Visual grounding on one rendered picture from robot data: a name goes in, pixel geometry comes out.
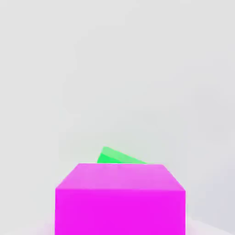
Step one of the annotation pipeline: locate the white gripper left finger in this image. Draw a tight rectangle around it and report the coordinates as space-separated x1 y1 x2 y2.
34 213 56 235

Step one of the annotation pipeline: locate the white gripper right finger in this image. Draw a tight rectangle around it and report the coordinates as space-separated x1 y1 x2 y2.
185 216 235 235

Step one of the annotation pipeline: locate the small magenta cube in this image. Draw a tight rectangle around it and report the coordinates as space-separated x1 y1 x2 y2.
54 162 186 235

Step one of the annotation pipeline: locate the small green cube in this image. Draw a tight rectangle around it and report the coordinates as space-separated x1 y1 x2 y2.
96 146 148 164

